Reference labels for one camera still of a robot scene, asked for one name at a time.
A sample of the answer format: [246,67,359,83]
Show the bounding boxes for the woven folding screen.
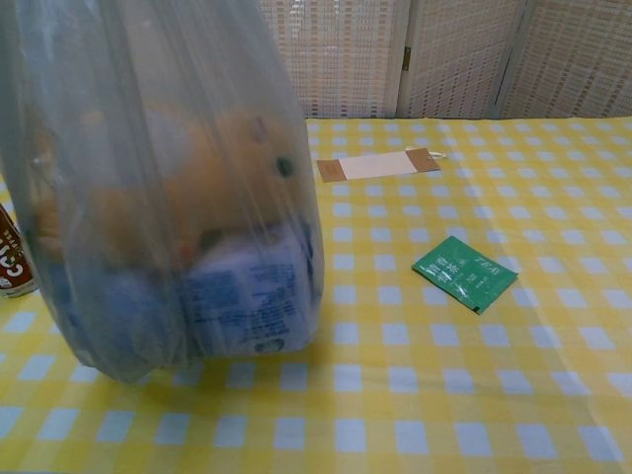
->
[256,0,632,119]

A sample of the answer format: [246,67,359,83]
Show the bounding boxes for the blue white carton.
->
[177,221,317,356]

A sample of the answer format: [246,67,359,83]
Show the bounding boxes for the orange plush toy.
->
[34,106,300,258]

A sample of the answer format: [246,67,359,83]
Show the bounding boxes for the grey translucent plastic bag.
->
[0,0,325,385]

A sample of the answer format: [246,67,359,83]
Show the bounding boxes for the yellow white checked tablecloth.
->
[0,117,632,474]

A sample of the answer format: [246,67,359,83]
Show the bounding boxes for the brown coffee drink bottle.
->
[0,202,37,299]

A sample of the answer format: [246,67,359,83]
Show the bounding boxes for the green tea sachet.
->
[411,235,519,315]

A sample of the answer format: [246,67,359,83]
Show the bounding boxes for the cream paper card brown ends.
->
[316,145,448,184]

